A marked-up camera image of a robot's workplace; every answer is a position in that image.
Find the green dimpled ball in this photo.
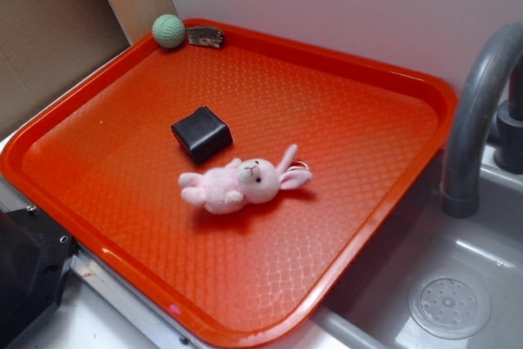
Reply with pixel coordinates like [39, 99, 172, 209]
[152, 14, 186, 49]

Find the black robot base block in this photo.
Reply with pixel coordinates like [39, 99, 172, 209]
[1, 209, 75, 348]

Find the orange plastic tray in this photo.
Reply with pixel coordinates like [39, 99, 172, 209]
[1, 25, 457, 348]

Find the pink plush bunny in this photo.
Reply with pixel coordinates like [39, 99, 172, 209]
[178, 145, 313, 215]

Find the black rectangular block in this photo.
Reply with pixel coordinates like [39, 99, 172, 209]
[171, 106, 233, 164]

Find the brown bark piece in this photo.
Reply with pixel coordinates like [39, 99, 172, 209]
[186, 26, 226, 49]

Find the grey curved faucet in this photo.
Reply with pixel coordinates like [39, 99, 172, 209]
[440, 22, 522, 218]

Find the grey toy sink basin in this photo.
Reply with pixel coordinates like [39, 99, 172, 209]
[314, 148, 523, 349]

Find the round sink drain strainer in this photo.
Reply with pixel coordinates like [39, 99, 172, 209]
[408, 269, 492, 340]

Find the brown cardboard panel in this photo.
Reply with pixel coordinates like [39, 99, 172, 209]
[1, 0, 128, 137]

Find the black faucet knob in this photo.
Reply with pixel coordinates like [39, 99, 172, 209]
[493, 58, 523, 175]

